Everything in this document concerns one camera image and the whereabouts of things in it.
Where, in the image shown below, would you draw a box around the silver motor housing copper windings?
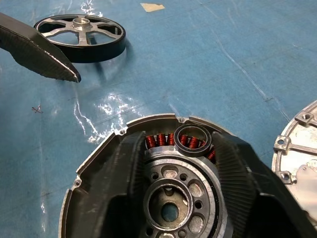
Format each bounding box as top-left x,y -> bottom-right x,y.
58,113 -> 248,238

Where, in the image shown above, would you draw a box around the silver motor lid circuit board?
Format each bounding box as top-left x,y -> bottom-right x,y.
271,100 -> 317,224

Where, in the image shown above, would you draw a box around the silver spoked rotor black rim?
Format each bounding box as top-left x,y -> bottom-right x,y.
34,13 -> 126,64

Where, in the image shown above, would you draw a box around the black metal ring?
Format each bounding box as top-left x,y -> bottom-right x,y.
173,123 -> 213,158

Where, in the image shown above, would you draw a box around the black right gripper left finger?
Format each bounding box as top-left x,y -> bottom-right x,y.
68,130 -> 150,238

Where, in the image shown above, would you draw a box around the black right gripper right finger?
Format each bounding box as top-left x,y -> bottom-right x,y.
211,131 -> 317,238

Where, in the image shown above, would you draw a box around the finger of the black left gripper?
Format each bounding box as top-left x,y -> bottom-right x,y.
0,12 -> 82,84

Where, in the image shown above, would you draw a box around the beige tape scrap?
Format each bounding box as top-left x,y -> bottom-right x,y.
140,2 -> 166,13

